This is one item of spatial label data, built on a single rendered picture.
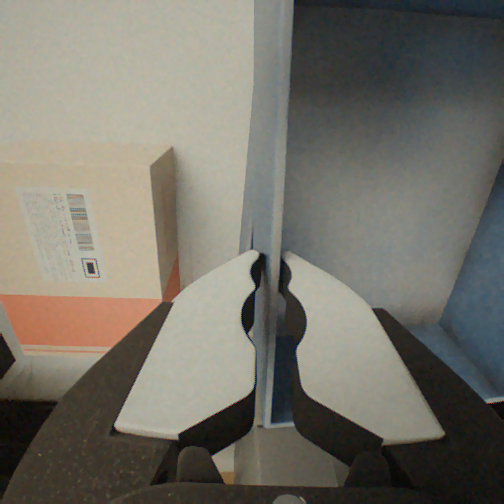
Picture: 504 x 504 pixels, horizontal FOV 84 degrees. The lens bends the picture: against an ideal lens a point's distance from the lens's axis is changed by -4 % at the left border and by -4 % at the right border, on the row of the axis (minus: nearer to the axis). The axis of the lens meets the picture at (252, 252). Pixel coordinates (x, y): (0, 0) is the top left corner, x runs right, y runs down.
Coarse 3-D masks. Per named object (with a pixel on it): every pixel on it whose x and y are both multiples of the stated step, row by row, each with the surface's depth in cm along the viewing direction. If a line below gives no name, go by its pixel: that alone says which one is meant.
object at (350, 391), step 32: (288, 256) 11; (288, 288) 9; (320, 288) 9; (288, 320) 10; (320, 320) 8; (352, 320) 8; (320, 352) 7; (352, 352) 7; (384, 352) 7; (320, 384) 6; (352, 384) 6; (384, 384) 6; (416, 384) 6; (320, 416) 6; (352, 416) 6; (384, 416) 6; (416, 416) 6; (352, 448) 6
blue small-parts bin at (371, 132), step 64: (256, 0) 11; (320, 0) 11; (384, 0) 11; (448, 0) 11; (256, 64) 12; (320, 64) 13; (384, 64) 13; (448, 64) 14; (256, 128) 13; (320, 128) 15; (384, 128) 15; (448, 128) 15; (256, 192) 14; (320, 192) 16; (384, 192) 17; (448, 192) 17; (320, 256) 18; (384, 256) 19; (448, 256) 19; (256, 320) 17; (448, 320) 21
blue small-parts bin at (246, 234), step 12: (252, 96) 21; (252, 108) 21; (252, 120) 20; (252, 132) 20; (252, 144) 19; (252, 156) 19; (252, 168) 18; (252, 180) 18; (252, 192) 18; (252, 204) 19; (252, 216) 19; (252, 228) 20; (240, 240) 26; (252, 240) 27; (240, 252) 25
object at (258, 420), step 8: (256, 384) 29; (256, 392) 28; (256, 400) 27; (256, 408) 27; (256, 416) 26; (256, 424) 26; (248, 440) 29; (248, 448) 29; (240, 456) 36; (240, 464) 36; (240, 472) 35; (240, 480) 35
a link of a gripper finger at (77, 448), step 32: (160, 320) 8; (128, 352) 7; (96, 384) 6; (128, 384) 6; (64, 416) 5; (96, 416) 6; (32, 448) 5; (64, 448) 5; (96, 448) 5; (128, 448) 5; (160, 448) 5; (32, 480) 4; (64, 480) 5; (96, 480) 5; (128, 480) 5; (160, 480) 5
